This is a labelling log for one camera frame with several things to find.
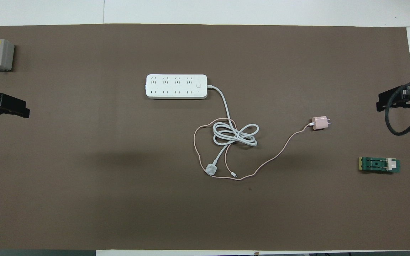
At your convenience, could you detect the pink charger adapter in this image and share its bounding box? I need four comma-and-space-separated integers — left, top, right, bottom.
310, 116, 331, 130

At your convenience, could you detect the pink charging cable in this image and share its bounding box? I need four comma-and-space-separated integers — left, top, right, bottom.
194, 118, 314, 181

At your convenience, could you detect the white power strip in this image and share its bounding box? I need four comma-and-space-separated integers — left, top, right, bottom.
146, 74, 208, 100

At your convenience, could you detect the brown table mat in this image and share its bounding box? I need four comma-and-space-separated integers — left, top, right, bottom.
0, 24, 410, 250

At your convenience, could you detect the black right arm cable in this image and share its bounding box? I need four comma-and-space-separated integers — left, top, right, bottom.
384, 80, 410, 136

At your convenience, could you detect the green knife switch block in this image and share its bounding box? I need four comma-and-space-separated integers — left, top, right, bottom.
359, 157, 401, 174

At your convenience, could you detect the white power strip cable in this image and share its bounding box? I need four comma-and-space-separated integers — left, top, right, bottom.
205, 85, 261, 177

